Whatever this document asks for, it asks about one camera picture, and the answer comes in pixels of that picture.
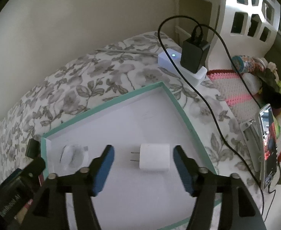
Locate colourful bottle with teal cap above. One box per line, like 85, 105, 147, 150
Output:
231, 55, 266, 73

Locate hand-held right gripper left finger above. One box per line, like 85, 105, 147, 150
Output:
20, 144, 115, 230

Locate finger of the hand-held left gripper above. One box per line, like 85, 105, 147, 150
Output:
19, 135, 46, 180

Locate white lattice furniture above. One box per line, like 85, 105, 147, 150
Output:
206, 0, 281, 70

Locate white charger plug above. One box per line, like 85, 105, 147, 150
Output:
130, 144, 172, 173

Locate black power adapter with cable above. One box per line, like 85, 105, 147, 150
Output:
194, 24, 262, 108

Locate smartphone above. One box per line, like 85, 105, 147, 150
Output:
258, 103, 278, 189

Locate pink and white crochet mat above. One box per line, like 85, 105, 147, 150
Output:
207, 69, 281, 163

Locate teal cardboard tray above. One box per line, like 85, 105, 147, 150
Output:
40, 81, 223, 230

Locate dark cloth bundle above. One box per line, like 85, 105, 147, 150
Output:
261, 70, 281, 109

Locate white smartwatch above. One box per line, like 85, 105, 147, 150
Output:
60, 144, 89, 170

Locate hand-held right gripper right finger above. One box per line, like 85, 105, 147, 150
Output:
173, 145, 267, 230

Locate grey floral blanket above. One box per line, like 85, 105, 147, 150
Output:
0, 31, 270, 230

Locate long black cable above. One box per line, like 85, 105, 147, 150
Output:
158, 16, 277, 222

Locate white plastic container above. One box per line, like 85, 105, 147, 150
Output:
242, 73, 262, 93

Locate white power strip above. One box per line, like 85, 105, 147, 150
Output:
158, 48, 207, 87

